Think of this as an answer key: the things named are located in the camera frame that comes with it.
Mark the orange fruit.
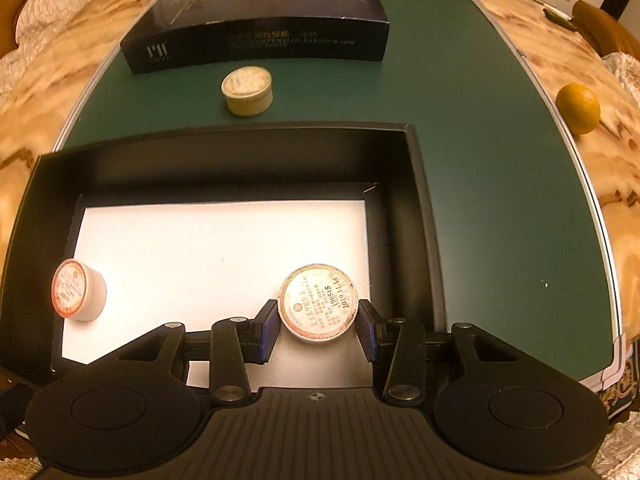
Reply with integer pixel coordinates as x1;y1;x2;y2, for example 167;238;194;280
556;82;601;135

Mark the round tin with red-rimmed label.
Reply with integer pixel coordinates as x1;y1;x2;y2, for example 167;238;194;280
278;262;359;345

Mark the black box lid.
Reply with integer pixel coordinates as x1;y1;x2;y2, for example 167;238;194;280
120;0;391;75

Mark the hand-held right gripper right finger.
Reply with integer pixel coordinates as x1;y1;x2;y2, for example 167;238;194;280
354;299;521;406

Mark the green desk mat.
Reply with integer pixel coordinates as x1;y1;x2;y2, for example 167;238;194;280
52;0;625;382

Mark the wooden chair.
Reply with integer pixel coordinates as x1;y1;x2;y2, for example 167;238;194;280
571;0;640;58

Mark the small round white tin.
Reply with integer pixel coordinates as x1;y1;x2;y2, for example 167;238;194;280
52;258;107;323

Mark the marble-pattern desktop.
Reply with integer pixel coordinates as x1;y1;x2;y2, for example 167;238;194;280
0;0;640;411

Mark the black box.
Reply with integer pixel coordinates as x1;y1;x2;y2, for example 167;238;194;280
0;122;447;390

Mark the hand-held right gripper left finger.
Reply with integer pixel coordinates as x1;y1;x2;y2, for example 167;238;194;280
118;299;279;405

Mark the cream round tin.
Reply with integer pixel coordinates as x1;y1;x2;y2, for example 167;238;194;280
221;66;274;117

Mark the patterned lace cloth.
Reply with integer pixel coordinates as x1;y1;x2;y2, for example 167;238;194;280
601;51;640;96

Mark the white knitted cloth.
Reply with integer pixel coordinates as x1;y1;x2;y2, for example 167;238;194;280
0;0;112;106

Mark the dark remote control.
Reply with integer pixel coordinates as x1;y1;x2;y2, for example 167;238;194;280
543;6;577;30

